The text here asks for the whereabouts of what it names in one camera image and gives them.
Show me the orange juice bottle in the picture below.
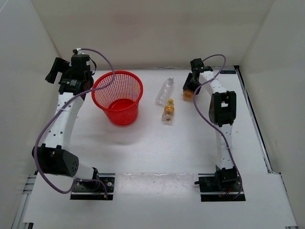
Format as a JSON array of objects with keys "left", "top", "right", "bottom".
[{"left": 183, "top": 90, "right": 194, "bottom": 101}]

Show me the clear plastic bottle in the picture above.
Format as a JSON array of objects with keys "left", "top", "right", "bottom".
[{"left": 155, "top": 77, "right": 174, "bottom": 105}]

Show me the clear bottle yellow cap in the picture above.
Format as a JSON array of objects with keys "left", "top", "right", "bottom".
[{"left": 162, "top": 99, "right": 174, "bottom": 124}]

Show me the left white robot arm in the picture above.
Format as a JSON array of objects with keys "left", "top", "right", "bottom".
[{"left": 32, "top": 53, "right": 101, "bottom": 193}]

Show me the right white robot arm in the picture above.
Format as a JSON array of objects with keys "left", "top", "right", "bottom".
[{"left": 183, "top": 58, "right": 238, "bottom": 192}]

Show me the red mesh plastic bin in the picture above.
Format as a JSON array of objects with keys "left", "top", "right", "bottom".
[{"left": 91, "top": 71, "right": 143, "bottom": 126}]

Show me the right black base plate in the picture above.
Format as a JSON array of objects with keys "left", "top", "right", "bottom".
[{"left": 194, "top": 174, "right": 246, "bottom": 202}]

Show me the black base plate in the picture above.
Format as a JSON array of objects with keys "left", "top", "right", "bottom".
[
  {"left": 194, "top": 174, "right": 246, "bottom": 202},
  {"left": 70, "top": 173, "right": 115, "bottom": 201}
]

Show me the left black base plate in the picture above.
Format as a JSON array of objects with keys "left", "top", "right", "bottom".
[{"left": 70, "top": 173, "right": 115, "bottom": 201}]

